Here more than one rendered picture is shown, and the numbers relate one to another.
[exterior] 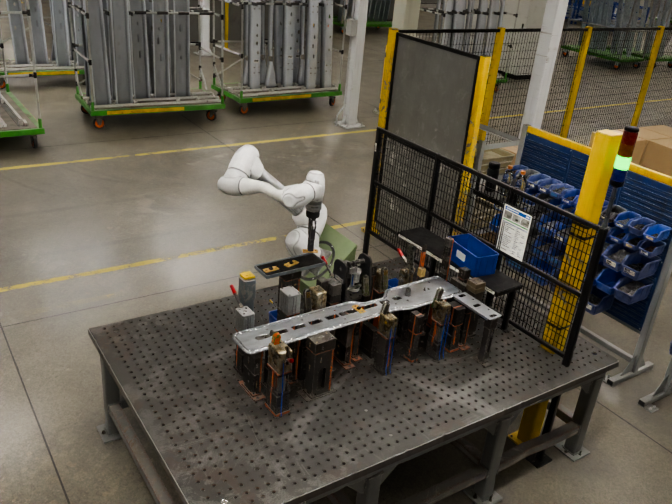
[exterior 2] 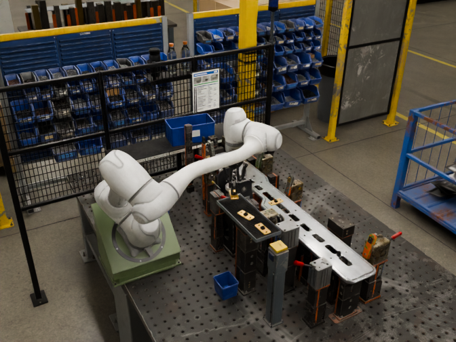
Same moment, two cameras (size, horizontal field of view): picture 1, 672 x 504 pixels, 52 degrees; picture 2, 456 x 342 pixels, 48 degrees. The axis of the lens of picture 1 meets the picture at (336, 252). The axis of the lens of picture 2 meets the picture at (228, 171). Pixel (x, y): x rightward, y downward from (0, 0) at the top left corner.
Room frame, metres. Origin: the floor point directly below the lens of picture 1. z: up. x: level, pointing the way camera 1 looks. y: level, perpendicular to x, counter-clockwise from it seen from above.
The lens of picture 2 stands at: (3.13, 2.25, 2.57)
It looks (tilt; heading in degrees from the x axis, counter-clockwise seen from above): 30 degrees down; 277
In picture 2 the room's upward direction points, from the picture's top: 1 degrees clockwise
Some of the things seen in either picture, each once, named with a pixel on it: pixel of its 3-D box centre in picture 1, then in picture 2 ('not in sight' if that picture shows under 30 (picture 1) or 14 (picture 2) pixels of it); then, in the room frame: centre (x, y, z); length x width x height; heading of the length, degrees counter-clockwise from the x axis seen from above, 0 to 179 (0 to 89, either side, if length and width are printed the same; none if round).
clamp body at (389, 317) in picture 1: (384, 342); (292, 207); (3.03, -0.30, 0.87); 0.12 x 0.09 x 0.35; 37
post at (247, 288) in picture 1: (246, 314); (275, 286); (3.11, 0.44, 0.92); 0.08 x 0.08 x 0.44; 37
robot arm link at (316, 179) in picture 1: (313, 186); (237, 125); (3.33, 0.15, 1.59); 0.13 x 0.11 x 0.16; 151
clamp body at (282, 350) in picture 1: (279, 378); (372, 269); (2.63, 0.21, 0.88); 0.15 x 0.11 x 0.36; 37
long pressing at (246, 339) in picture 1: (356, 311); (279, 203); (3.12, -0.14, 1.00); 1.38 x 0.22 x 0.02; 127
